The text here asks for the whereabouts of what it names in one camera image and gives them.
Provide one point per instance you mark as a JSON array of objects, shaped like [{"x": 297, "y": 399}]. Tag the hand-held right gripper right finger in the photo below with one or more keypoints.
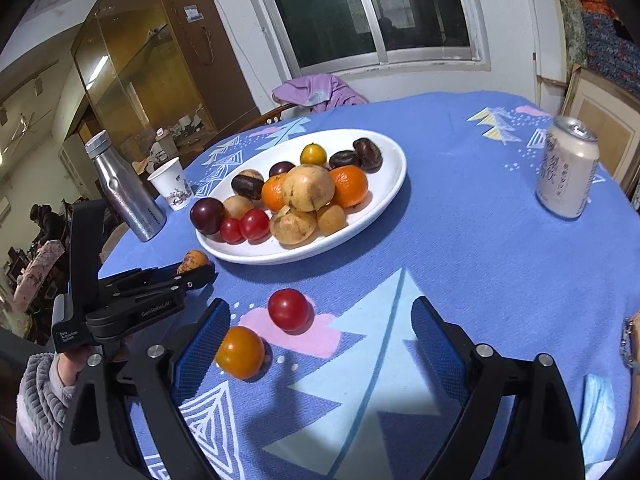
[{"x": 442, "y": 352}]

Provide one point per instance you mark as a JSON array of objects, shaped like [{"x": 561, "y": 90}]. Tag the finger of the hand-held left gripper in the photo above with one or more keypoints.
[
  {"x": 192, "y": 282},
  {"x": 135, "y": 277}
]

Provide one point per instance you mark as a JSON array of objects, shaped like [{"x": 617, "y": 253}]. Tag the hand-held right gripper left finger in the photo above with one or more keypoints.
[{"x": 197, "y": 355}]

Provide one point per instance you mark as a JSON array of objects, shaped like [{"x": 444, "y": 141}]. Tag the yellow cherry tomato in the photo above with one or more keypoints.
[
  {"x": 313, "y": 154},
  {"x": 240, "y": 352}
]

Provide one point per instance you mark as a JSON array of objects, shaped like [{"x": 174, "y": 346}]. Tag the red cherry tomato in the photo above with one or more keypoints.
[
  {"x": 231, "y": 230},
  {"x": 288, "y": 310},
  {"x": 254, "y": 224}
]

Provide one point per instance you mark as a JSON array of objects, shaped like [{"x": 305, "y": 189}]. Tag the dark purple plum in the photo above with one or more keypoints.
[
  {"x": 281, "y": 168},
  {"x": 207, "y": 215}
]

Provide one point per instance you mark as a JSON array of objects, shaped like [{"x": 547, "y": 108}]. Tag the dark brown water chestnut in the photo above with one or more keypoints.
[
  {"x": 367, "y": 152},
  {"x": 343, "y": 158},
  {"x": 247, "y": 184}
]

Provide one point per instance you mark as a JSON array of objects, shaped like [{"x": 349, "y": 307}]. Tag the orange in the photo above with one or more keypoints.
[
  {"x": 272, "y": 194},
  {"x": 350, "y": 186}
]

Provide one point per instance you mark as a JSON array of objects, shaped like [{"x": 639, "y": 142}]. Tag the large tan spotted fruit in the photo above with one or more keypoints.
[{"x": 307, "y": 188}]

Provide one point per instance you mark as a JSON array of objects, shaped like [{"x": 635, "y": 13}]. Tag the small tan round fruit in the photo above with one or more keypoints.
[{"x": 331, "y": 218}]

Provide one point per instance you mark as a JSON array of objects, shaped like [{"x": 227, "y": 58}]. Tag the white oval plate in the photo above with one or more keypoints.
[{"x": 380, "y": 185}]

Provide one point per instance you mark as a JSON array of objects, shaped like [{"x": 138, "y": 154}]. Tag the person's left forearm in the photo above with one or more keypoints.
[{"x": 40, "y": 410}]

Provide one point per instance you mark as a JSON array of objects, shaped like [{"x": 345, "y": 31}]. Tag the pink floral cloth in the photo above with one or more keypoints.
[{"x": 37, "y": 270}]

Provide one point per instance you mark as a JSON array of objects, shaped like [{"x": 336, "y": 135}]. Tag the silver metal bottle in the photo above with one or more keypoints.
[{"x": 127, "y": 195}]

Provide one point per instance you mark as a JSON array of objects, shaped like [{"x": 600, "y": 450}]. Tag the blue printed tablecloth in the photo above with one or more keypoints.
[{"x": 450, "y": 260}]

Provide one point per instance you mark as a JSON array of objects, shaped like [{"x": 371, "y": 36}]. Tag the white paper cup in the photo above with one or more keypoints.
[{"x": 172, "y": 185}]

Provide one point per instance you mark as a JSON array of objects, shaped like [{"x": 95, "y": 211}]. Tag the ceiling fan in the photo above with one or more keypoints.
[{"x": 22, "y": 125}]

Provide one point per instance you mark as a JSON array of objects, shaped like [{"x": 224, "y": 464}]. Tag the blue face mask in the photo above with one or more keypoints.
[{"x": 597, "y": 410}]

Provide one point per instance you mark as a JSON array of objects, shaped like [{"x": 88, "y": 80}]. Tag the wooden chair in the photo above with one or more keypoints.
[{"x": 260, "y": 120}]

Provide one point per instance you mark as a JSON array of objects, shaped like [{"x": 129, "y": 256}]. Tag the brown wallet with tassel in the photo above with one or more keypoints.
[{"x": 632, "y": 340}]

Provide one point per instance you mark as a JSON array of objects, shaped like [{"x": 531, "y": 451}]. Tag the wooden glass-door cabinet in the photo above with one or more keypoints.
[{"x": 140, "y": 60}]

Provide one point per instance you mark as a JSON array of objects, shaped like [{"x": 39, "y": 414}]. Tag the beige drink can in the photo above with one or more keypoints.
[{"x": 567, "y": 167}]

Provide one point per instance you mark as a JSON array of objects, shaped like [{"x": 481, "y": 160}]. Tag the purple garment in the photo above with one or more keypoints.
[{"x": 315, "y": 90}]

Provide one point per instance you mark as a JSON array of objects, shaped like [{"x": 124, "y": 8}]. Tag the white cabinet label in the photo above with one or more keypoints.
[{"x": 192, "y": 12}]

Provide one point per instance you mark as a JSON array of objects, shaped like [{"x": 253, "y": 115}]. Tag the sliding window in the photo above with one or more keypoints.
[{"x": 370, "y": 5}]

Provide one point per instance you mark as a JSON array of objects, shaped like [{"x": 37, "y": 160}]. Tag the white canvas board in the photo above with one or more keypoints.
[{"x": 550, "y": 25}]

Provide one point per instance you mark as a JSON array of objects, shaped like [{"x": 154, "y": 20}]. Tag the stack of patterned boxes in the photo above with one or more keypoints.
[{"x": 610, "y": 35}]

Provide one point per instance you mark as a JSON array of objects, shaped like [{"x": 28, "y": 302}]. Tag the green mottled board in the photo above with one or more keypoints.
[{"x": 570, "y": 10}]

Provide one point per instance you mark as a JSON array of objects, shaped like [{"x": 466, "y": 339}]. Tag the wooden picture frame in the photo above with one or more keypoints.
[{"x": 600, "y": 120}]

